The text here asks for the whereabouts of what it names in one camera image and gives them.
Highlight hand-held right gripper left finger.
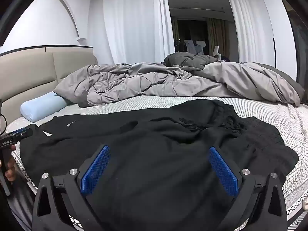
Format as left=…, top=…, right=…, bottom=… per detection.
left=32, top=145, right=111, bottom=231

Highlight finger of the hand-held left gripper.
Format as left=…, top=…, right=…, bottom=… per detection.
left=12, top=128, right=33, bottom=140

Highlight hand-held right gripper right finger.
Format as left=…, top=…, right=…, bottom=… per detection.
left=209, top=146, right=288, bottom=231

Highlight white curtain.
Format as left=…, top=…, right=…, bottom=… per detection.
left=225, top=0, right=276, bottom=64
left=102, top=0, right=176, bottom=65

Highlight black cable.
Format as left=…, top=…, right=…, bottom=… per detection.
left=0, top=114, right=8, bottom=135

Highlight beige padded headboard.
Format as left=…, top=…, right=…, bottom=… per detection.
left=0, top=46, right=99, bottom=135

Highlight dark grey pillow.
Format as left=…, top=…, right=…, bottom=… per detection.
left=164, top=52, right=218, bottom=68

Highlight clothes rack with garments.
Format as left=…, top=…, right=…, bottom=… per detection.
left=184, top=38, right=207, bottom=54

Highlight brown curtain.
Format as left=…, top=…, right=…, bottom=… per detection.
left=206, top=18, right=230, bottom=58

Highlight person's left hand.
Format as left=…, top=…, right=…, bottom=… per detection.
left=5, top=144, right=17, bottom=182

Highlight black pants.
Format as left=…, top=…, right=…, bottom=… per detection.
left=20, top=100, right=299, bottom=231

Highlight light grey duvet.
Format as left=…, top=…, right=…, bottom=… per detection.
left=53, top=61, right=305, bottom=108

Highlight light blue pillow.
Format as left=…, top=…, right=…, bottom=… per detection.
left=20, top=92, right=70, bottom=123

